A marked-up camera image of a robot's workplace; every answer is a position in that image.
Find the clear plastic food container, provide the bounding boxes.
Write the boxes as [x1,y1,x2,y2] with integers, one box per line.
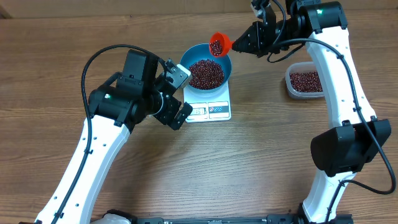
[285,62,324,100]

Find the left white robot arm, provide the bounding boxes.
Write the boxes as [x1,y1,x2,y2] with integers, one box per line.
[34,69,192,223]

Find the teal plastic bowl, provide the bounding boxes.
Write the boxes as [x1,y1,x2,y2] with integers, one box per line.
[180,44,232,84]

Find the red adzuki beans in container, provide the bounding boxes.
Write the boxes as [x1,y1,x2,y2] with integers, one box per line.
[289,72,323,93]

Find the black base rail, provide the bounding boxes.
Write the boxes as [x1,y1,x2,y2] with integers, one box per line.
[90,208,354,224]

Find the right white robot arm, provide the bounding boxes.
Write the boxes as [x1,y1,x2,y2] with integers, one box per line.
[232,1,391,223]

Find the red measuring scoop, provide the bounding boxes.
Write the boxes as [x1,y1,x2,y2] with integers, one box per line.
[209,32,234,57]

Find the white digital kitchen scale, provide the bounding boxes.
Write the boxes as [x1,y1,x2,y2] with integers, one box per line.
[183,82,232,123]

